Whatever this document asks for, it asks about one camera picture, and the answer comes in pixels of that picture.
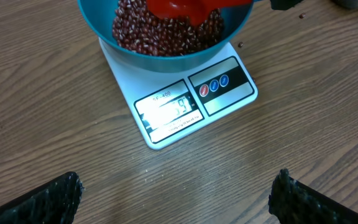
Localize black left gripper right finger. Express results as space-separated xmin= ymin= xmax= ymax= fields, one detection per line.
xmin=268 ymin=169 xmax=358 ymax=224

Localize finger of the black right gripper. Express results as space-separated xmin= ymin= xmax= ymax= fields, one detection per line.
xmin=270 ymin=0 xmax=303 ymax=11

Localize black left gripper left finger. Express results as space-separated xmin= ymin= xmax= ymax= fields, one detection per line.
xmin=0 ymin=172 xmax=83 ymax=224

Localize red measuring scoop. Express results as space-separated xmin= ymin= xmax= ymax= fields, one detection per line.
xmin=146 ymin=0 xmax=253 ymax=26

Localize spilled bean near scale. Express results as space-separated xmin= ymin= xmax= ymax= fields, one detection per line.
xmin=237 ymin=42 xmax=244 ymax=48

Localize red beans in bowl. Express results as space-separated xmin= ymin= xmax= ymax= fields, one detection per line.
xmin=112 ymin=0 xmax=224 ymax=57

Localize white digital kitchen scale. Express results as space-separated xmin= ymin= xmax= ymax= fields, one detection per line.
xmin=99 ymin=40 xmax=258 ymax=150

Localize teal blue bowl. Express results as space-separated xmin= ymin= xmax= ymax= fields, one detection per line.
xmin=78 ymin=0 xmax=253 ymax=73

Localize spilled bean table middle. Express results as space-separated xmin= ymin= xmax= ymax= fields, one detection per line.
xmin=299 ymin=13 xmax=306 ymax=19

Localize clear plastic container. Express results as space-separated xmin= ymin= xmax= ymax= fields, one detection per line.
xmin=332 ymin=0 xmax=358 ymax=10

